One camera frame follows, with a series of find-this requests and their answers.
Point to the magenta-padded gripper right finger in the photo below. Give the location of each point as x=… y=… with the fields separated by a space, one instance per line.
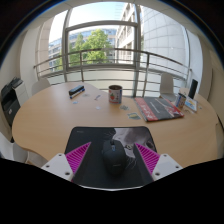
x=165 y=165

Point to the black stapler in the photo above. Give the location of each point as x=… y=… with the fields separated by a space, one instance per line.
x=76 y=90

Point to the small blue and yellow card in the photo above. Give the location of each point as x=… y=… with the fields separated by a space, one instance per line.
x=134 y=115

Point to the black cat-print mouse pad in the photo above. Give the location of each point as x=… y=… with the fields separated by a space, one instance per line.
x=90 y=136

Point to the white chair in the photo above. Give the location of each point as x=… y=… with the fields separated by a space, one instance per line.
x=11 y=148
x=40 y=86
x=166 y=83

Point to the black and white printer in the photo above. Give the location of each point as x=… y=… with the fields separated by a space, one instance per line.
x=10 y=100

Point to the black cylinder speaker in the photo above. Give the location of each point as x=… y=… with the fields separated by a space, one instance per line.
x=193 y=88

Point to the black computer mouse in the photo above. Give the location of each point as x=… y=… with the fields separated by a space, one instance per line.
x=114 y=159

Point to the white cup with dark rim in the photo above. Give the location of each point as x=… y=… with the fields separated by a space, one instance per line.
x=115 y=95

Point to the green tree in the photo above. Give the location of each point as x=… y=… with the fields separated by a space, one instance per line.
x=95 y=43

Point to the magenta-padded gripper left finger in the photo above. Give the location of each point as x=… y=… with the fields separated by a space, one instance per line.
x=60 y=164

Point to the red and grey magazine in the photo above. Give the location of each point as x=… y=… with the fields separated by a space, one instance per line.
x=158 y=109

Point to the metal balcony railing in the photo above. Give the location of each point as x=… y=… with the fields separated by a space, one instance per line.
x=106 y=50

